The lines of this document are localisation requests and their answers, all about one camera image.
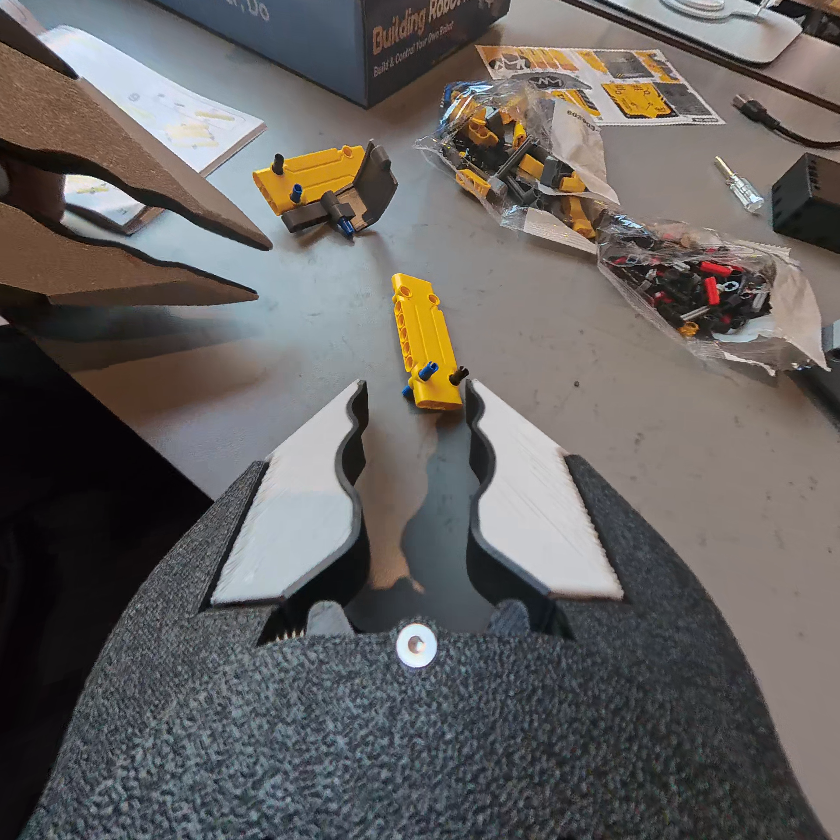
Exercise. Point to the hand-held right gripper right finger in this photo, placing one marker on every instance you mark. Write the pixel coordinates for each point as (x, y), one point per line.
(544, 518)

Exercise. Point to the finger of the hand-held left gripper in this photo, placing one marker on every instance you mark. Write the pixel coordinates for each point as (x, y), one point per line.
(98, 269)
(118, 151)

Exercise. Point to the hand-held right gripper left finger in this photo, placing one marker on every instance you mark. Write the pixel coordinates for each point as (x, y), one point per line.
(295, 518)

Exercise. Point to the black pin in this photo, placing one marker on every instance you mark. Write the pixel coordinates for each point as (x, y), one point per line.
(459, 375)

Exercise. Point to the yellow grey brick assembly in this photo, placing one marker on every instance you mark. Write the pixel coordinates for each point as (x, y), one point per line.
(315, 184)

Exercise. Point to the yellow panel brick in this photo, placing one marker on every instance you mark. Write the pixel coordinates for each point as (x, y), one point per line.
(420, 341)

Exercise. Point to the bag of black red pins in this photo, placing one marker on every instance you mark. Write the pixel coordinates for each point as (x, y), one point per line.
(709, 295)

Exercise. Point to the grey desk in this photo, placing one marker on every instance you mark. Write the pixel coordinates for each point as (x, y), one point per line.
(590, 459)

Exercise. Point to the instruction booklet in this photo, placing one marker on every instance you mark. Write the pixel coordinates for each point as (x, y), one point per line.
(184, 118)

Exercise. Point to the blue robot kit box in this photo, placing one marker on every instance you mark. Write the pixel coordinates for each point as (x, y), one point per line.
(315, 39)

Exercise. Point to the person's black trousers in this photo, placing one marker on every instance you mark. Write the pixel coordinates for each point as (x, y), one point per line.
(65, 558)

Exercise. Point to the grey hub brick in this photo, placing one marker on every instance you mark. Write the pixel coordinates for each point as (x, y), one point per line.
(832, 348)

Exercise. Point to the bag of yellow bricks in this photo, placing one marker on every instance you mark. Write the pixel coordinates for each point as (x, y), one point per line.
(518, 157)

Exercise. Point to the black battery box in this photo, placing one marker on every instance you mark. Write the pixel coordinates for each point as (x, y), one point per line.
(807, 197)

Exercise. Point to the yellow grey sticker sheet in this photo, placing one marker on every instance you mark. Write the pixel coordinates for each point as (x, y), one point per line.
(630, 92)

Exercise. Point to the silver stand base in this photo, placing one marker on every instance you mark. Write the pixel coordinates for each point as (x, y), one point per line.
(735, 33)

